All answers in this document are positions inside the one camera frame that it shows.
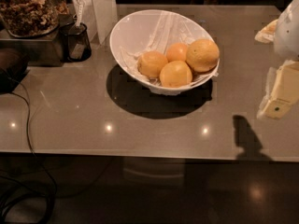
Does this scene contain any black cable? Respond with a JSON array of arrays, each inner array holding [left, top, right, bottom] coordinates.
[[0, 75, 59, 224]]

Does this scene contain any orange left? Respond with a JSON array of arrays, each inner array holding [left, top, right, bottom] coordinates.
[[137, 50, 168, 78]]

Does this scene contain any white ceramic bowl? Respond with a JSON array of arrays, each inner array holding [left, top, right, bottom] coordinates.
[[108, 9, 221, 96]]

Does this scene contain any grey metal box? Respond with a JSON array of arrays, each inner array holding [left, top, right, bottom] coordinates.
[[0, 12, 73, 67]]

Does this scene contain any orange front centre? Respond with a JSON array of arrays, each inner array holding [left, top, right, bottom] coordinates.
[[159, 61, 192, 88]]

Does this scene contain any white cloth in bowl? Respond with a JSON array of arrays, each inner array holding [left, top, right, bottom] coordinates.
[[119, 10, 220, 96]]

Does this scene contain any glass jar of nuts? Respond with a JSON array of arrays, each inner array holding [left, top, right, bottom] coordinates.
[[0, 0, 59, 38]]

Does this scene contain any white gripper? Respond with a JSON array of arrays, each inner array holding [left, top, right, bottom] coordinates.
[[254, 0, 299, 119]]

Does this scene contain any white utensil in cup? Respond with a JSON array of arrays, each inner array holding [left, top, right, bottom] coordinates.
[[75, 0, 84, 28]]

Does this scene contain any white panel behind bowl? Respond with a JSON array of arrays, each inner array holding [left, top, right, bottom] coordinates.
[[82, 0, 118, 44]]

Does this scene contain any large orange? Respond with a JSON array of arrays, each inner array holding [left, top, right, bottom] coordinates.
[[186, 39, 220, 73]]

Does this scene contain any dark round object left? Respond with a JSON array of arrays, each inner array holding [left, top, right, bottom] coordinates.
[[0, 49, 30, 93]]

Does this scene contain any orange back centre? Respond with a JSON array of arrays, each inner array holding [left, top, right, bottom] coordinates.
[[166, 43, 188, 62]]

